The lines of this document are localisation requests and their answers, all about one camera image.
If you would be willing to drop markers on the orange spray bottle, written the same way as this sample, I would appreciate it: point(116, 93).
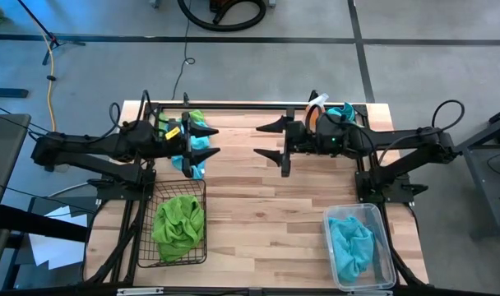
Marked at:
point(318, 100)

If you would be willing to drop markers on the blue microfiber towel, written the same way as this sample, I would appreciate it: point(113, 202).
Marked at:
point(350, 246)
point(343, 112)
point(198, 144)

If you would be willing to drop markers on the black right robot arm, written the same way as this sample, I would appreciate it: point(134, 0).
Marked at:
point(406, 140)

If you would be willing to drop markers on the yellow tag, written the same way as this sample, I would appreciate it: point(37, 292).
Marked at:
point(172, 132)

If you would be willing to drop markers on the grey metal stand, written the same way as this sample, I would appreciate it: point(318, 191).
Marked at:
point(480, 172)

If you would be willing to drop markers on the clear plastic bin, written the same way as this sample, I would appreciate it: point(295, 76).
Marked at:
point(381, 246)

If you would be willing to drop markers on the dark metal floor bar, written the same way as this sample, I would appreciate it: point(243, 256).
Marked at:
point(7, 93)

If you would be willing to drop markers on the black tripod stand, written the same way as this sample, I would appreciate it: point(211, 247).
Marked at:
point(36, 20)

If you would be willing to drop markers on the silver metal bracket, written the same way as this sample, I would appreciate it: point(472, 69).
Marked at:
point(139, 291)
point(369, 293)

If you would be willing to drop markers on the green microfiber towel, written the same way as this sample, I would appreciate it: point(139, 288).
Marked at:
point(198, 116)
point(172, 252)
point(178, 222)

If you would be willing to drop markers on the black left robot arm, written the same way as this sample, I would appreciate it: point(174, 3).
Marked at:
point(81, 144)

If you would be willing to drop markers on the white paper sheet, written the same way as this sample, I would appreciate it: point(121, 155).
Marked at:
point(56, 251)

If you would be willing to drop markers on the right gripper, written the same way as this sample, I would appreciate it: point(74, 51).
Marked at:
point(303, 140)

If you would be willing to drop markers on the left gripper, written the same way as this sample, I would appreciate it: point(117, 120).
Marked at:
point(168, 148)

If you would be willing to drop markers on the grey desk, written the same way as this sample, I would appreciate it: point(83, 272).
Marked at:
point(3, 156)

